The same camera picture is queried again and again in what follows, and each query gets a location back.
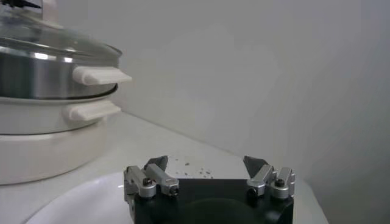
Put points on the round white plate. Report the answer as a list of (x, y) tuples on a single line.
[(91, 201)]

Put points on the dark crumb scatter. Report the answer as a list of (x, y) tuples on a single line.
[(187, 164)]

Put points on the perforated steel steamer basket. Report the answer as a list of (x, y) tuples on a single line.
[(30, 79)]

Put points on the white electric cooker pot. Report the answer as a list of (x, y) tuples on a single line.
[(45, 152)]

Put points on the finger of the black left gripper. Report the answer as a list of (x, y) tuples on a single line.
[(15, 3)]

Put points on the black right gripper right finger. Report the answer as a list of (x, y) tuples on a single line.
[(262, 175)]

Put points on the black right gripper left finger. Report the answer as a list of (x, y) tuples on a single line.
[(158, 176)]

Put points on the round glass pot lid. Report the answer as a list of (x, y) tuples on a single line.
[(61, 42)]

